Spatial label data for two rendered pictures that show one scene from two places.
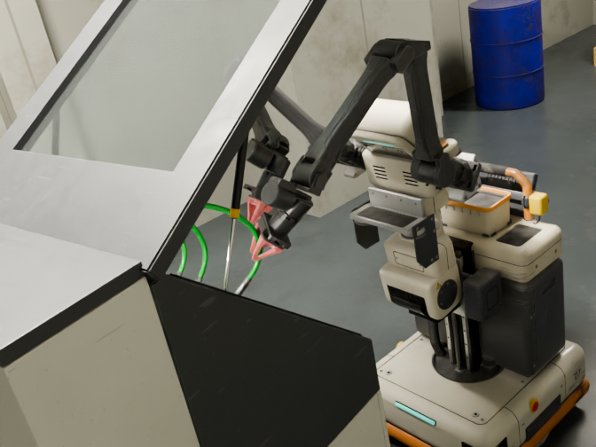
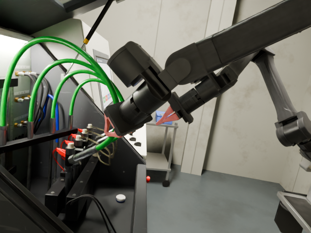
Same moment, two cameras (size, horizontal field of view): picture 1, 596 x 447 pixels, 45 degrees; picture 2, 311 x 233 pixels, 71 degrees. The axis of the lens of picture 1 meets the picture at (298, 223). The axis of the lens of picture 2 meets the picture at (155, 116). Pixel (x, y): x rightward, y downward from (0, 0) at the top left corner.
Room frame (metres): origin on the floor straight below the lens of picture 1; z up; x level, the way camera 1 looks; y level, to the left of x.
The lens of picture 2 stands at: (1.27, -0.30, 1.38)
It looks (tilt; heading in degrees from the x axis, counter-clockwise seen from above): 11 degrees down; 42
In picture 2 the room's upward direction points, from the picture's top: 8 degrees clockwise
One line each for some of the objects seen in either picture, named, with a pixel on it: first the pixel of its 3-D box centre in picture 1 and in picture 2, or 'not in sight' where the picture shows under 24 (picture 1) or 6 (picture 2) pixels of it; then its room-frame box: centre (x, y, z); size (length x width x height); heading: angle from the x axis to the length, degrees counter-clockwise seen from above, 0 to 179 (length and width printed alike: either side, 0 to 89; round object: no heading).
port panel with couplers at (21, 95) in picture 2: not in sight; (25, 97); (1.55, 0.66, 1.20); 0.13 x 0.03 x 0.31; 47
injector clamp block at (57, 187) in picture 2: not in sight; (77, 188); (1.66, 0.39, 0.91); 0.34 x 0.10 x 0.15; 47
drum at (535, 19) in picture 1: (506, 50); not in sight; (5.95, -2.02, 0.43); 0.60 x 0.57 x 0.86; 37
